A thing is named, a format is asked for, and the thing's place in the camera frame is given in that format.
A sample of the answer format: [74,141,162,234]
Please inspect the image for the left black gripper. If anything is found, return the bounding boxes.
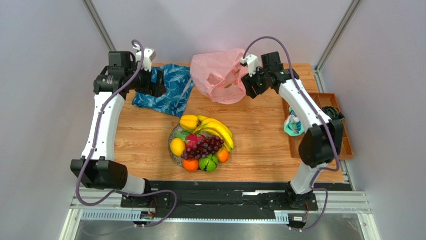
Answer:
[125,62,167,98]

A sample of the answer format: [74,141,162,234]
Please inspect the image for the yellow fake bell pepper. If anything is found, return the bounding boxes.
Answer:
[179,115,200,132]

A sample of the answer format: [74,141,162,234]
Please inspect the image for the pink plastic bag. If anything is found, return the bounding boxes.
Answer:
[190,48,248,105]

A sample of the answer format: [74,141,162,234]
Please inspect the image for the yellow fake lemon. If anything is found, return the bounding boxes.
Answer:
[170,138,186,157]

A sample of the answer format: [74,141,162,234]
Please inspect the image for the red fake dragon fruit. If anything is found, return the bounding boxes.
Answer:
[174,132,206,149]

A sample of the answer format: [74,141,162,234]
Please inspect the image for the yellow fake banana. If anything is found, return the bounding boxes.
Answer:
[193,123,235,152]
[196,115,234,137]

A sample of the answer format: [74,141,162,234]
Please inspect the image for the dark red fake grapes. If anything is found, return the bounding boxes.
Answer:
[181,136,224,160]

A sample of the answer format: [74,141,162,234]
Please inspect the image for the fake orange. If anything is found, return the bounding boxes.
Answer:
[182,158,200,172]

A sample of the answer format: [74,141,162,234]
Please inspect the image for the fake mango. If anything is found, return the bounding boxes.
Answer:
[215,148,230,163]

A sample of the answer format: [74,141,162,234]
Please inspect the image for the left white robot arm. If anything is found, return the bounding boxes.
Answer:
[70,48,167,195]

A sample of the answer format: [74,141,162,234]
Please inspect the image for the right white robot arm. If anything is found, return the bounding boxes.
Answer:
[240,52,343,200]

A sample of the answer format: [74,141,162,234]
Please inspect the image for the blue patterned cloth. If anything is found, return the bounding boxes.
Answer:
[132,64,195,118]

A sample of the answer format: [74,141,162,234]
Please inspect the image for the dark striped sock roll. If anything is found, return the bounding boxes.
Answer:
[322,106,345,122]

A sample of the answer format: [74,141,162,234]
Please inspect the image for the speckled ceramic plate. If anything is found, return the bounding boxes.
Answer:
[168,124,183,168]

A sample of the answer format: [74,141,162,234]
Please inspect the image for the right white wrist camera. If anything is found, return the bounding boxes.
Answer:
[240,54,261,77]

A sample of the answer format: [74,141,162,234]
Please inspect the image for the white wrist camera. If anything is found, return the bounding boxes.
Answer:
[240,54,261,77]
[133,46,157,72]

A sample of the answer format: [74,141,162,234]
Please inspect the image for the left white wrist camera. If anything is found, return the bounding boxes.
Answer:
[133,46,157,72]

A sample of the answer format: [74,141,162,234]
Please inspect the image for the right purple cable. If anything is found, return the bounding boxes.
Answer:
[242,36,341,233]

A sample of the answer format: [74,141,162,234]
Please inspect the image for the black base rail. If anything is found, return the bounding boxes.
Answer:
[120,180,354,221]

